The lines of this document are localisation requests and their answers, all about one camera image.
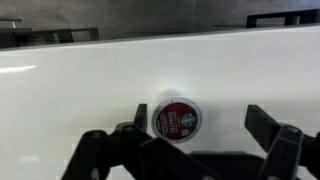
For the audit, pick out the red Sumatra coffee pod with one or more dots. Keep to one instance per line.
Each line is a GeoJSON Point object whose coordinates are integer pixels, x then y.
{"type": "Point", "coordinates": [176, 118]}

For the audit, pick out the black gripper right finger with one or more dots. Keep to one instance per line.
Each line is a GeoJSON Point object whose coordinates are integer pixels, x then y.
{"type": "Point", "coordinates": [272, 136]}

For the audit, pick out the black cabinet drawer handle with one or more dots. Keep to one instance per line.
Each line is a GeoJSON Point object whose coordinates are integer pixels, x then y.
{"type": "Point", "coordinates": [77, 35]}

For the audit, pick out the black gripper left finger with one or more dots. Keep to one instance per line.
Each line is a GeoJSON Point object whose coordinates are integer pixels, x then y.
{"type": "Point", "coordinates": [140, 119]}

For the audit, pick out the chrome bar handle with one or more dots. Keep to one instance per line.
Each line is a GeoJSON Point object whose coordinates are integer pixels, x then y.
{"type": "Point", "coordinates": [13, 21]}

